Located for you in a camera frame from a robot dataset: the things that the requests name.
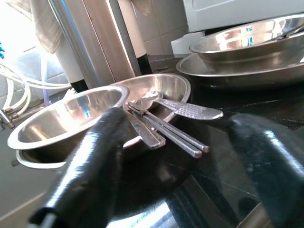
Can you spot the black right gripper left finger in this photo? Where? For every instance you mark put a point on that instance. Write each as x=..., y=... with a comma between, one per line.
x=90, y=171

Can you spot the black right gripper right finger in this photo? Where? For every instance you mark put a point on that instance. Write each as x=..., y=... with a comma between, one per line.
x=273, y=166

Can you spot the small steel bowl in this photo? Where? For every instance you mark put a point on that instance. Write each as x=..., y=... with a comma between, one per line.
x=59, y=118

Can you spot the plain steel spoon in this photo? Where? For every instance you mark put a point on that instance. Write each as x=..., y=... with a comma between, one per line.
x=147, y=135

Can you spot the steel chopstick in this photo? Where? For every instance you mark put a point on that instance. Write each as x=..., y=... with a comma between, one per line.
x=177, y=143
x=185, y=140

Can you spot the steel tap with valve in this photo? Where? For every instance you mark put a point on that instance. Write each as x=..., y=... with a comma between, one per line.
x=9, y=116

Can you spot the white cylinder with black base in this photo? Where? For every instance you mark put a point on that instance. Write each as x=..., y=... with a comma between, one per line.
x=71, y=66
x=137, y=35

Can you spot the large steel plate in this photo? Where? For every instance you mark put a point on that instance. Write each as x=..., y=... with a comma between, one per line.
x=213, y=72

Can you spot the wide steel bowl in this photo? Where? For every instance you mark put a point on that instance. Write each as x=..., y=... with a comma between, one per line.
x=166, y=88

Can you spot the large steel bowl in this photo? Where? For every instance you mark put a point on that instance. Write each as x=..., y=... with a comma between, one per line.
x=237, y=45

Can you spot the steel column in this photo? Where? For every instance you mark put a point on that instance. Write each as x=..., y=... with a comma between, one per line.
x=99, y=40

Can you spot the beige cloth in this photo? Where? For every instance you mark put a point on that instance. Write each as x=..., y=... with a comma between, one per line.
x=45, y=26

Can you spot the white washing machine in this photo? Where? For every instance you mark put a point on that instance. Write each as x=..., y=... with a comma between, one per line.
x=237, y=14

